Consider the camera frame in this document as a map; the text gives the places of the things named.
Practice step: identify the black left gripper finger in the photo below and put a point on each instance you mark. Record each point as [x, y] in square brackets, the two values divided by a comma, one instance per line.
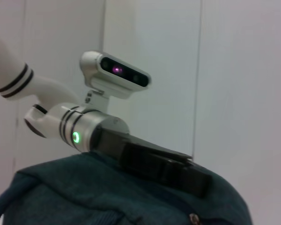
[187, 178]

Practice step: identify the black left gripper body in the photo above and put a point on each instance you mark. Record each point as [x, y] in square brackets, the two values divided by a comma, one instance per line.
[135, 152]

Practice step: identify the dark teal zip bag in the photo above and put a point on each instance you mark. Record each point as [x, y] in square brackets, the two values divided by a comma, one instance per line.
[107, 199]

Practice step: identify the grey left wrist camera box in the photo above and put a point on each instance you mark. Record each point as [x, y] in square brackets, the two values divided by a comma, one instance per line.
[112, 75]

